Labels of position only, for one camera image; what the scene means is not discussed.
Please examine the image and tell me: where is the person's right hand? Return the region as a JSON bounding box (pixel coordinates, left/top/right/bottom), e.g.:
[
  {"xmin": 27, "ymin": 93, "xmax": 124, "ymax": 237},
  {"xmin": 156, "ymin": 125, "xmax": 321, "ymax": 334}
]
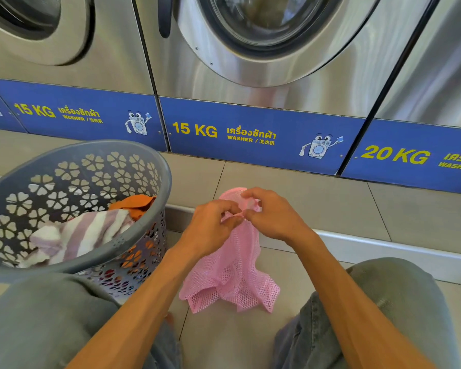
[{"xmin": 240, "ymin": 187, "xmax": 316, "ymax": 247}]

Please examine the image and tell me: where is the person's left hand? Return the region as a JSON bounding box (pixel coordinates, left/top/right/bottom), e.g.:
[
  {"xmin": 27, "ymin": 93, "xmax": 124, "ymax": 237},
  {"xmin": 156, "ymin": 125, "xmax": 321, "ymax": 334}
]
[{"xmin": 175, "ymin": 199, "xmax": 246, "ymax": 260}]

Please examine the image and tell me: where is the pink mesh laundry bag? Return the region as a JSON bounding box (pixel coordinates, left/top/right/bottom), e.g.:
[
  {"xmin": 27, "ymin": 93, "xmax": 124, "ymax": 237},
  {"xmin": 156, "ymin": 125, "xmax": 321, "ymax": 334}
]
[{"xmin": 179, "ymin": 187, "xmax": 281, "ymax": 314}]

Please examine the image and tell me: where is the person's right forearm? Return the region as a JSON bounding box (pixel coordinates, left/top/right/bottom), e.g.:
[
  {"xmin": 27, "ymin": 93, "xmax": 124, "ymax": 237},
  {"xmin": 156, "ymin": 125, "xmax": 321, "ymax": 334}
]
[{"xmin": 291, "ymin": 230, "xmax": 436, "ymax": 369}]

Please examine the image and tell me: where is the person's left forearm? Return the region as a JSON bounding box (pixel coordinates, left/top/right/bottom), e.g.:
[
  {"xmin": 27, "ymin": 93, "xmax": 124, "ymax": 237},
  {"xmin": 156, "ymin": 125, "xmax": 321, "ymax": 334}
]
[{"xmin": 66, "ymin": 246, "xmax": 212, "ymax": 369}]

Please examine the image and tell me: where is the orange cloth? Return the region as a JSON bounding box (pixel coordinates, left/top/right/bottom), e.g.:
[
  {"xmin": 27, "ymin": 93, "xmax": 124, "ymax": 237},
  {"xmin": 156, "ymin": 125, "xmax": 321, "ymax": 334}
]
[{"xmin": 108, "ymin": 194, "xmax": 157, "ymax": 222}]

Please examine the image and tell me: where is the steel washing machine blue panel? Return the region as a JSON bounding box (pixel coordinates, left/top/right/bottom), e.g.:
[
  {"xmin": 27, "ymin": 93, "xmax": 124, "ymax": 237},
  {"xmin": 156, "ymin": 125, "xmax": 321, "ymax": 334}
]
[
  {"xmin": 132, "ymin": 0, "xmax": 435, "ymax": 176},
  {"xmin": 0, "ymin": 78, "xmax": 27, "ymax": 134},
  {"xmin": 0, "ymin": 0, "xmax": 168, "ymax": 152}
]

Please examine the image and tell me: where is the white purple striped towel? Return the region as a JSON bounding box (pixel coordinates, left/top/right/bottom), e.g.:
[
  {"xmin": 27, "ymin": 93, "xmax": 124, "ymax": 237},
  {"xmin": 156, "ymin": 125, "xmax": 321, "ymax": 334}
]
[{"xmin": 17, "ymin": 209, "xmax": 136, "ymax": 269}]

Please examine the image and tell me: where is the grey plastic laundry basket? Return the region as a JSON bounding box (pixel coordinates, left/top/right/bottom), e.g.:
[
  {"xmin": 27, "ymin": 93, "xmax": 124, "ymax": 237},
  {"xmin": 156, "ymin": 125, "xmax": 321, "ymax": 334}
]
[{"xmin": 0, "ymin": 140, "xmax": 173, "ymax": 304}]

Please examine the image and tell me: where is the round steel washer door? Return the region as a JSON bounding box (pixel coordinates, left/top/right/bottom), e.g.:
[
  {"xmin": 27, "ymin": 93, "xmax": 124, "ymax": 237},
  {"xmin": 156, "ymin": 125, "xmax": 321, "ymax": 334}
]
[
  {"xmin": 0, "ymin": 0, "xmax": 97, "ymax": 67},
  {"xmin": 158, "ymin": 0, "xmax": 383, "ymax": 88}
]

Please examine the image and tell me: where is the person's right leg in jeans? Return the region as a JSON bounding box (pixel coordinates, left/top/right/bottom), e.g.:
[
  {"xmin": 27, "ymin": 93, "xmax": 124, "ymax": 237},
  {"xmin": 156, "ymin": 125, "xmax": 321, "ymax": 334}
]
[{"xmin": 272, "ymin": 257, "xmax": 461, "ymax": 369}]

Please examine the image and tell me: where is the person's leg in jeans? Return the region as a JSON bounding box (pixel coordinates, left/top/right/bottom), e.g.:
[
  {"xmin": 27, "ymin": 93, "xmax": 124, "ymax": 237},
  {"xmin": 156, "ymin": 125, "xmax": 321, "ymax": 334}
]
[
  {"xmin": 272, "ymin": 257, "xmax": 461, "ymax": 369},
  {"xmin": 0, "ymin": 273, "xmax": 184, "ymax": 369}
]

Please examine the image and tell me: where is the large steel washing machine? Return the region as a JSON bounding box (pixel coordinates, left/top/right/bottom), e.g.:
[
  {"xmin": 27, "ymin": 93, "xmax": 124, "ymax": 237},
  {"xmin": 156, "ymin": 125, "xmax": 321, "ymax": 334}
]
[{"xmin": 337, "ymin": 0, "xmax": 461, "ymax": 196}]

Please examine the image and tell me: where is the person's left leg in jeans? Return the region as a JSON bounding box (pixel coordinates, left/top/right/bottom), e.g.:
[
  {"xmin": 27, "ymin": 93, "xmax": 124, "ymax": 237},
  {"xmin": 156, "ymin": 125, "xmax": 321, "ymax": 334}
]
[{"xmin": 0, "ymin": 273, "xmax": 184, "ymax": 369}]

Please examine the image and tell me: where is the black washer door handle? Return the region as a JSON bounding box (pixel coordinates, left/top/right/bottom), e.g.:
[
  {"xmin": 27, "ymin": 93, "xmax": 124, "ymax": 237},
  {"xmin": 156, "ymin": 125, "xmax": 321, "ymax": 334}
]
[{"xmin": 158, "ymin": 0, "xmax": 174, "ymax": 39}]

